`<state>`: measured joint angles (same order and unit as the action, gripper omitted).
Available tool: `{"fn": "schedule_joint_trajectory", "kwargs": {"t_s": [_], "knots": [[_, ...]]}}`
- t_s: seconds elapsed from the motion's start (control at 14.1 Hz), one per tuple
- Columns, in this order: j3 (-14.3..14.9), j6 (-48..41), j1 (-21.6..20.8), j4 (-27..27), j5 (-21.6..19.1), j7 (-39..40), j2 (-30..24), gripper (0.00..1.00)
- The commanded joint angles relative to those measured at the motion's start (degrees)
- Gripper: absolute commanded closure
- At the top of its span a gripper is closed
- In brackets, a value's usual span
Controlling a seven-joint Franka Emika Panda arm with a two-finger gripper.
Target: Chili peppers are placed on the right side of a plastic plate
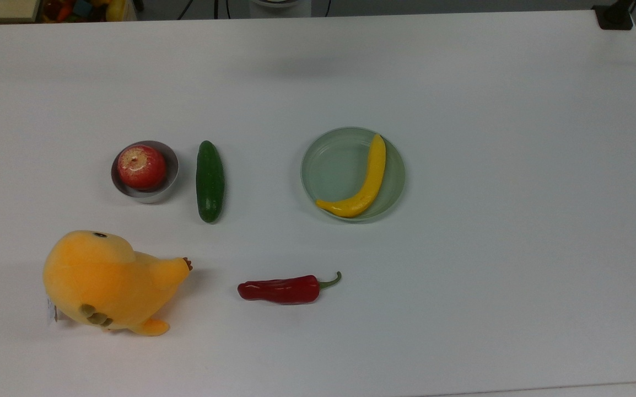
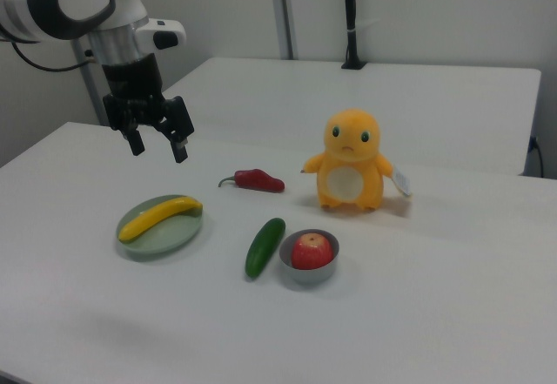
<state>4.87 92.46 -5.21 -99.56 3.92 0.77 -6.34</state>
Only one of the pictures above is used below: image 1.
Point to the pale green plastic plate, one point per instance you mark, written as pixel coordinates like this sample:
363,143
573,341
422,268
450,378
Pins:
332,168

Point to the yellow plush chick toy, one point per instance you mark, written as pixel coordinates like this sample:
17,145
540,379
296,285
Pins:
103,281

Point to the green toy cucumber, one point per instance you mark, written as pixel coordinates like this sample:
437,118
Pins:
210,182

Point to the yellow toy banana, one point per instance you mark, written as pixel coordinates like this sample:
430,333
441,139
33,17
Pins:
374,173

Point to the red toy apple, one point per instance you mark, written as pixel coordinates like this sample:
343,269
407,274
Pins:
141,167

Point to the bin of colourful toys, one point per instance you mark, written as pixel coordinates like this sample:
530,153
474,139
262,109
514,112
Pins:
84,9

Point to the black stand base clamp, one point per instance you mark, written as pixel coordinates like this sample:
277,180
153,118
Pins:
614,16

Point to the red chili pepper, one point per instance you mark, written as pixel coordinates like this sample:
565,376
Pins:
279,290

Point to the small metal bowl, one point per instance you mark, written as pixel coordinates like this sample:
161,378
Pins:
170,182

